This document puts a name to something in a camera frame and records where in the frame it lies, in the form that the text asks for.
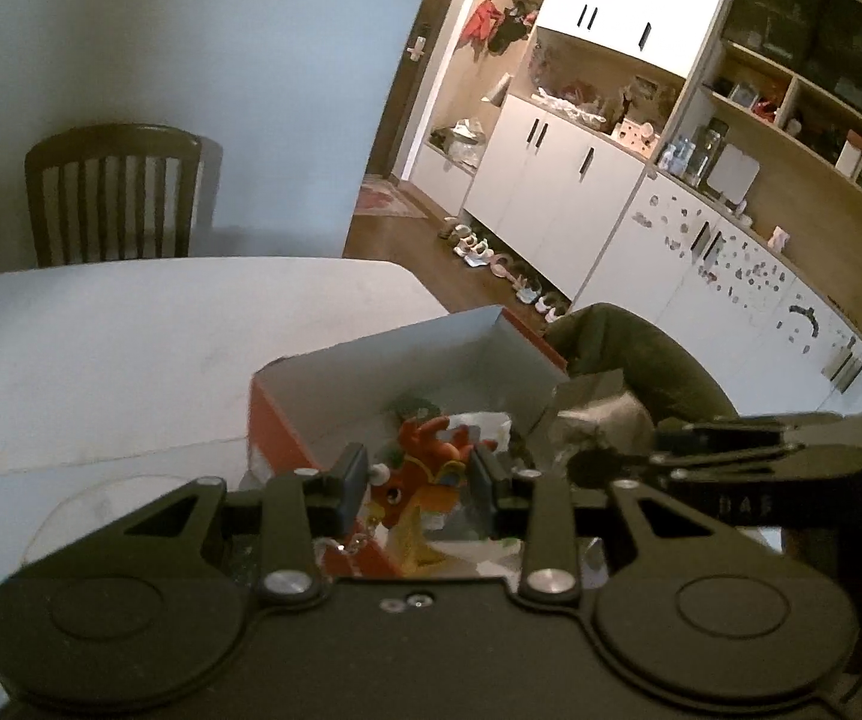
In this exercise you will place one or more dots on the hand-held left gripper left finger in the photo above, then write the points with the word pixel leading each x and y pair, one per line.
pixel 356 486

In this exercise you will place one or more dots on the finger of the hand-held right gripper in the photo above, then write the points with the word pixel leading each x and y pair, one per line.
pixel 745 429
pixel 626 467

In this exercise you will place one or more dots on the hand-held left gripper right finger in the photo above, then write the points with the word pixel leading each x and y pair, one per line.
pixel 480 487

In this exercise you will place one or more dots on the red dragon toy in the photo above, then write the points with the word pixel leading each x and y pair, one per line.
pixel 419 476

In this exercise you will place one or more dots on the red shoebox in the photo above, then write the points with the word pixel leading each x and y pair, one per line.
pixel 281 427

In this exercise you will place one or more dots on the green upholstered chair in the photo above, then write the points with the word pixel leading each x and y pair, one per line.
pixel 648 360

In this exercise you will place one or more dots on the row of shoes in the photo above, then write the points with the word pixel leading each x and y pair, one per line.
pixel 476 244

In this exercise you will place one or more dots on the white rounded board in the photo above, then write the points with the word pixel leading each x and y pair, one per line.
pixel 734 172

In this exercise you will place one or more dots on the patterned floor rug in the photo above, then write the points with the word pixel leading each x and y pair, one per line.
pixel 382 201

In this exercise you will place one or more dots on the brown wooden chair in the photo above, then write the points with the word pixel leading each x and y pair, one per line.
pixel 112 142

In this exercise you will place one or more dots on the white door lock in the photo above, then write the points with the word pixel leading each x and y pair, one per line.
pixel 417 46

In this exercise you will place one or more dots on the black hanging garment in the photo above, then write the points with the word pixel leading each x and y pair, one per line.
pixel 509 30

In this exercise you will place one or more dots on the red hanging garment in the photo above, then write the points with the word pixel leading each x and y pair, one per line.
pixel 482 21

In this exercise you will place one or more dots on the white wall cabinet unit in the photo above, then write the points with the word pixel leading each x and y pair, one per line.
pixel 551 165

